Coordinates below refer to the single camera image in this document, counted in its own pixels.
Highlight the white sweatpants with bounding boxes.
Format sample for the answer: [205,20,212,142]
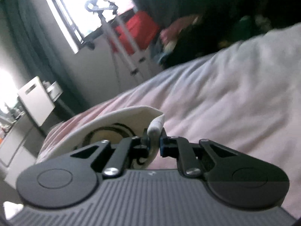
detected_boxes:
[37,106,165,169]

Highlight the dark clothes pile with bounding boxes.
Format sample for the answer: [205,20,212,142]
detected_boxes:
[159,5,300,69]

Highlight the white drawer desk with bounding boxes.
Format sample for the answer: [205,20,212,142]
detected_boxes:
[0,115,44,188]

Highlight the pink bed sheet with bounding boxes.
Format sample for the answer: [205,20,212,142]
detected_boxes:
[37,24,300,217]

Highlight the white black chair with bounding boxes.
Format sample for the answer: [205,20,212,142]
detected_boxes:
[17,76,75,137]

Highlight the dark teal left curtain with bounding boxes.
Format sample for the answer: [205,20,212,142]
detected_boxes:
[1,0,88,114]

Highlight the red bag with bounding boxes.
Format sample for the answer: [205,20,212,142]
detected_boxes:
[114,11,160,55]

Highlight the pink floral cloth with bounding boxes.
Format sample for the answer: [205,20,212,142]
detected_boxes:
[160,14,203,47]

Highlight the silver tripod stand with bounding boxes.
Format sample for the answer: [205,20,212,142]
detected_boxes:
[85,0,151,85]

